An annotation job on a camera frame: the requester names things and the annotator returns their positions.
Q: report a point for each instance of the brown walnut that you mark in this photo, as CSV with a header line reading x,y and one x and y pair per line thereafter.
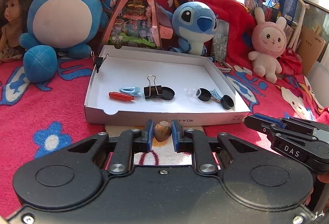
x,y
162,131

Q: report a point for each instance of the pink bunny plush toy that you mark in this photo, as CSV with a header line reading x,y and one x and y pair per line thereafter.
x,y
269,42

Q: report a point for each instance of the red plastic piece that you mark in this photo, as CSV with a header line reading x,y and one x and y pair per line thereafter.
x,y
121,96

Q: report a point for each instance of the white cardboard box tray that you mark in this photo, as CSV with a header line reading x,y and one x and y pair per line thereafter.
x,y
130,67

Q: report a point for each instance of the light blue plastic clip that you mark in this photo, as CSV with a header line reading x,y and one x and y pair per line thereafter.
x,y
215,95
131,91

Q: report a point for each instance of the clear plastic dome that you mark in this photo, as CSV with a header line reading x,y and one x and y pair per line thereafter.
x,y
192,92

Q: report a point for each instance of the black oval cap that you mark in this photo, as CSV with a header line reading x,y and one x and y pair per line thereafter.
x,y
167,93

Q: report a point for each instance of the round blue plush toy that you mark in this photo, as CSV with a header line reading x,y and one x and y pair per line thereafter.
x,y
60,26

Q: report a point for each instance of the smartphone with screen on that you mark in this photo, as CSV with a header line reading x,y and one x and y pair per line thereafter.
x,y
220,39

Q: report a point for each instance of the large black binder clip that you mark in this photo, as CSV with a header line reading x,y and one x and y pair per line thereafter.
x,y
152,90

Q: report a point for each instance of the pink triangular toy house box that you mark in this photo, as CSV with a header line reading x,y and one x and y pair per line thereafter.
x,y
134,23

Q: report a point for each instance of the black binder clip on box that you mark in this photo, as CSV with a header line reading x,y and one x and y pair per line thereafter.
x,y
98,61

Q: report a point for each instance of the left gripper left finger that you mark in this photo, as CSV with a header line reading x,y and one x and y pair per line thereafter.
x,y
125,146

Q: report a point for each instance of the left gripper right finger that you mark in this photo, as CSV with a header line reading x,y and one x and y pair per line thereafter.
x,y
196,143

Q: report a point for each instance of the brown cardboard box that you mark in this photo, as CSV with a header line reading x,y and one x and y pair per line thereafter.
x,y
309,49

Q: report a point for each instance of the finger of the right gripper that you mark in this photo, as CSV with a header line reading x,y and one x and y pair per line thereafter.
x,y
262,123

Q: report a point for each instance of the brown haired doll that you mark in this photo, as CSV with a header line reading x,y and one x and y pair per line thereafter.
x,y
14,13

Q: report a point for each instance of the Stitch plush toy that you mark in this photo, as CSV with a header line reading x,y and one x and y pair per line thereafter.
x,y
194,23

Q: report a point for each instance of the black round cap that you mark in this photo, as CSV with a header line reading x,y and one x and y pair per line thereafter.
x,y
227,102
204,94

